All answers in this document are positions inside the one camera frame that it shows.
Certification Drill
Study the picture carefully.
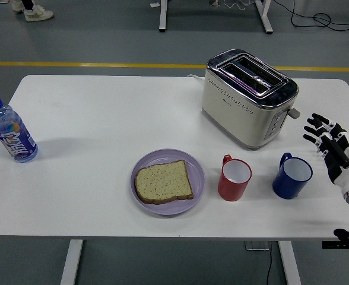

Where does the purple round plate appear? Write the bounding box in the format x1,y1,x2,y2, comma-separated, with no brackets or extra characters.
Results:
130,148,207,217

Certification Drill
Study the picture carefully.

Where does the black cable under table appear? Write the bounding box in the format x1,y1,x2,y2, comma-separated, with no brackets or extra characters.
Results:
265,242,274,285

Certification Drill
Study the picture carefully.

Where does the person with white shoes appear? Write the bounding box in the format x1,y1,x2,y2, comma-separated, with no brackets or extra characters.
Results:
11,0,55,23

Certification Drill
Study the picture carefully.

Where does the grey box under table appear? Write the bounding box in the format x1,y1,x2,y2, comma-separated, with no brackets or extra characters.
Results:
245,240,271,252

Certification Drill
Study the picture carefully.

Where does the white toaster cord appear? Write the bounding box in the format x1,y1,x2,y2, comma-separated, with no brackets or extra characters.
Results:
187,74,205,86

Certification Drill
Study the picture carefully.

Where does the red enamel cup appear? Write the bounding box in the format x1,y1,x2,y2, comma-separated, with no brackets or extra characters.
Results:
217,154,252,202

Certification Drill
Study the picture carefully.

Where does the bread slice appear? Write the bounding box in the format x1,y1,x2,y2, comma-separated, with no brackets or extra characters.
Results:
134,160,195,205

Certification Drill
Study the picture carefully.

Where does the cream chrome toaster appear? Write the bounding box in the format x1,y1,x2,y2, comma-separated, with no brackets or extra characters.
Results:
200,49,302,151

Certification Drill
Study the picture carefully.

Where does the blue enamel cup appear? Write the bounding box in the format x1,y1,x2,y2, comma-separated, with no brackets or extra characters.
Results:
272,152,314,200

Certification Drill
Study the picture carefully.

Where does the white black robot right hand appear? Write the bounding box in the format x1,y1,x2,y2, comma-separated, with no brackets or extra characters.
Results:
303,113,349,194

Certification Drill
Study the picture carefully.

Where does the white table leg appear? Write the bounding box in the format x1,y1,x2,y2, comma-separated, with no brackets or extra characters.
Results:
60,239,84,285
278,240,302,285

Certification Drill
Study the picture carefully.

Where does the black floor cable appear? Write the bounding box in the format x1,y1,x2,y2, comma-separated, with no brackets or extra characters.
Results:
274,0,349,31

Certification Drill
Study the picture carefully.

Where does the black table control panel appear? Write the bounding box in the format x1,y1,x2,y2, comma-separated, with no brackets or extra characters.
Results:
321,240,349,249

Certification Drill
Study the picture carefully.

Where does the white background desk leg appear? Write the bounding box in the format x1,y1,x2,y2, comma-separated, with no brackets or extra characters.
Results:
255,0,274,34
158,0,169,33

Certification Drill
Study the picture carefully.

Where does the blue-capped plastic water bottle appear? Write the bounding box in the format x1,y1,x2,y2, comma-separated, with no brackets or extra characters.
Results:
0,94,39,163

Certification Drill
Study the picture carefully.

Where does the white floor cable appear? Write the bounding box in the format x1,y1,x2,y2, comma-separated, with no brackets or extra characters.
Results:
223,0,254,10

